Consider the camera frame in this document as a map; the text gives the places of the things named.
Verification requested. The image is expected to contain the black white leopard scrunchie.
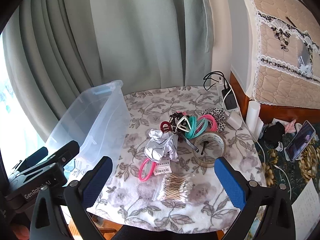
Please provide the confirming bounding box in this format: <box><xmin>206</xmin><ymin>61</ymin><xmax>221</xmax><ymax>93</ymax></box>
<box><xmin>202</xmin><ymin>107</ymin><xmax>226</xmax><ymax>133</ymax></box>

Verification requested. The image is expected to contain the white cable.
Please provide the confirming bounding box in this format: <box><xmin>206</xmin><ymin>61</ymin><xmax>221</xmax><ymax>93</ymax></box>
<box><xmin>222</xmin><ymin>84</ymin><xmax>293</xmax><ymax>201</ymax></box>

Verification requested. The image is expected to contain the pink round mirror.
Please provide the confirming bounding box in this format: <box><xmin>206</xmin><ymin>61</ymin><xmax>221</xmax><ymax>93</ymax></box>
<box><xmin>138</xmin><ymin>158</ymin><xmax>156</xmax><ymax>182</ymax></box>

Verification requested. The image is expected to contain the cream hair claw clip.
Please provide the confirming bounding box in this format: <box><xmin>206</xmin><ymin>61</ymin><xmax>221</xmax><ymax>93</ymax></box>
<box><xmin>177</xmin><ymin>115</ymin><xmax>191</xmax><ymax>133</ymax></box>

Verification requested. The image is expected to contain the clear plastic storage bin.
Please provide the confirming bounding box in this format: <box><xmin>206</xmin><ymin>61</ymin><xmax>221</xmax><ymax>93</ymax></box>
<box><xmin>46</xmin><ymin>80</ymin><xmax>131</xmax><ymax>180</ymax></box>

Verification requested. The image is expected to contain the white ear drops box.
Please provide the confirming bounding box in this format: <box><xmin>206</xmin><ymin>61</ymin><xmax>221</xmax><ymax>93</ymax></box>
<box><xmin>153</xmin><ymin>157</ymin><xmax>172</xmax><ymax>176</ymax></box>

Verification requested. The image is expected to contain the white notepaper sheet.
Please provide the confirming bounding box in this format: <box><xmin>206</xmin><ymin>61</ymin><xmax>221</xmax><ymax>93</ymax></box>
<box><xmin>292</xmin><ymin>179</ymin><xmax>320</xmax><ymax>239</ymax></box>

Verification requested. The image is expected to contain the pink hair ties bundle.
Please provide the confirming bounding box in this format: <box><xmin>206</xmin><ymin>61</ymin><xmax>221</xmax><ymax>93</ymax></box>
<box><xmin>197</xmin><ymin>114</ymin><xmax>218</xmax><ymax>132</ymax></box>

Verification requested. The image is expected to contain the beige quilted lace cover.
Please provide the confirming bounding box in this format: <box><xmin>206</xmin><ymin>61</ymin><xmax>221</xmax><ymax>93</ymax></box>
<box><xmin>244</xmin><ymin>0</ymin><xmax>319</xmax><ymax>109</ymax></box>

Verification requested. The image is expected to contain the black cable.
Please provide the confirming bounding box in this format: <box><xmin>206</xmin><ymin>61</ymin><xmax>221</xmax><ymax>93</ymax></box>
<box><xmin>203</xmin><ymin>70</ymin><xmax>232</xmax><ymax>92</ymax></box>

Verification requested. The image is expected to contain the dark red hair claw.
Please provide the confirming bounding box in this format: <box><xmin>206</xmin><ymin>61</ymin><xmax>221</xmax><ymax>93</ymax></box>
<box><xmin>160</xmin><ymin>121</ymin><xmax>172</xmax><ymax>133</ymax></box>

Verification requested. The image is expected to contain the black beaded hair clip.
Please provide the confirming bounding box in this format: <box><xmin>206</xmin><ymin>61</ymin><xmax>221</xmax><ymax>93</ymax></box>
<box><xmin>169</xmin><ymin>112</ymin><xmax>185</xmax><ymax>143</ymax></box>

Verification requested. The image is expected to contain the grey green curtain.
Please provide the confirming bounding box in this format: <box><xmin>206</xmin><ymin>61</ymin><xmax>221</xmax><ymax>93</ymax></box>
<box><xmin>2</xmin><ymin>0</ymin><xmax>213</xmax><ymax>140</ymax></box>

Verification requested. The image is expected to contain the teal hair ties bundle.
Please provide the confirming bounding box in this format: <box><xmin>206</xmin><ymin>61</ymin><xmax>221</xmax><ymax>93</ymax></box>
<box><xmin>184</xmin><ymin>115</ymin><xmax>209</xmax><ymax>140</ymax></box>

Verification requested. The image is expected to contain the clear tape roll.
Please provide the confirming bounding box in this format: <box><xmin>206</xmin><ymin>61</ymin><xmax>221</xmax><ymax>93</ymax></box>
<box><xmin>193</xmin><ymin>131</ymin><xmax>226</xmax><ymax>168</ymax></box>

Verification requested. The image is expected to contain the white charger block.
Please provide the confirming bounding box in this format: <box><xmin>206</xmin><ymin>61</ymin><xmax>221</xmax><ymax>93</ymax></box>
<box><xmin>226</xmin><ymin>111</ymin><xmax>242</xmax><ymax>130</ymax></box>

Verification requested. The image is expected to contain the floral white table cloth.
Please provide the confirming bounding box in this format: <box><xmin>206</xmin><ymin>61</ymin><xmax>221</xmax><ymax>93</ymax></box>
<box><xmin>86</xmin><ymin>85</ymin><xmax>267</xmax><ymax>234</ymax></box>

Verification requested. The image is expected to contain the black power adapter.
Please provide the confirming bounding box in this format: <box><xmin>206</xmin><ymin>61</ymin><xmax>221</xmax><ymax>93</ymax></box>
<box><xmin>221</xmin><ymin>88</ymin><xmax>237</xmax><ymax>110</ymax></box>

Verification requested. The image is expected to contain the bag of cotton swabs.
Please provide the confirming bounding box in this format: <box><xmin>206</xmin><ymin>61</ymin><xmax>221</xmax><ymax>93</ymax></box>
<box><xmin>153</xmin><ymin>173</ymin><xmax>193</xmax><ymax>203</ymax></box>

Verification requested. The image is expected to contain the smartphone on stand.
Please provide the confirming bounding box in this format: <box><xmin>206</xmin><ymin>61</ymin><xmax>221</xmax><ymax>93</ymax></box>
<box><xmin>284</xmin><ymin>120</ymin><xmax>316</xmax><ymax>162</ymax></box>

